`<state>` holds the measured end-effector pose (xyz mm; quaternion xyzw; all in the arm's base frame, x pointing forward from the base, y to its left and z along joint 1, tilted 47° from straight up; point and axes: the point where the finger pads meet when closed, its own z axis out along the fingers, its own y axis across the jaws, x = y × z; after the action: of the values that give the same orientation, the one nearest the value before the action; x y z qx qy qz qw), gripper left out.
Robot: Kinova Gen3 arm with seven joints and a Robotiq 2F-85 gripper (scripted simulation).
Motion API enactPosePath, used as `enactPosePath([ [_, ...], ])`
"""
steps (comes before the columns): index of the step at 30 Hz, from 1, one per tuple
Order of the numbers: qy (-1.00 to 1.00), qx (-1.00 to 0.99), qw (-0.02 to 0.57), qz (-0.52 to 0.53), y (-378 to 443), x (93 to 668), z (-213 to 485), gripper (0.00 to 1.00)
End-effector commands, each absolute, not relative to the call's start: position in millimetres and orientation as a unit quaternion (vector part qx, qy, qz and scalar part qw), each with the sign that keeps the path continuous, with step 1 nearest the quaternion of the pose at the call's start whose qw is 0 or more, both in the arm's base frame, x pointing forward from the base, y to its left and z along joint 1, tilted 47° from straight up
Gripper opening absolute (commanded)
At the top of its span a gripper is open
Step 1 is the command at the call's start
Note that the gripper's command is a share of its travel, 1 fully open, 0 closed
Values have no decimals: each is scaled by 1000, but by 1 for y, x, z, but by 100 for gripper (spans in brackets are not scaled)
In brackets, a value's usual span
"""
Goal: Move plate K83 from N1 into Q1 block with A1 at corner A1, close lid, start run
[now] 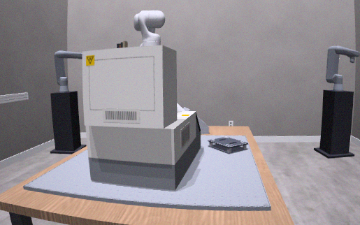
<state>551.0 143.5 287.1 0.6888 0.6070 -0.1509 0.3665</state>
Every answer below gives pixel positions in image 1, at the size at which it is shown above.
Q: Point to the white real-time pcr machine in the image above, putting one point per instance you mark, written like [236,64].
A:
[136,87]

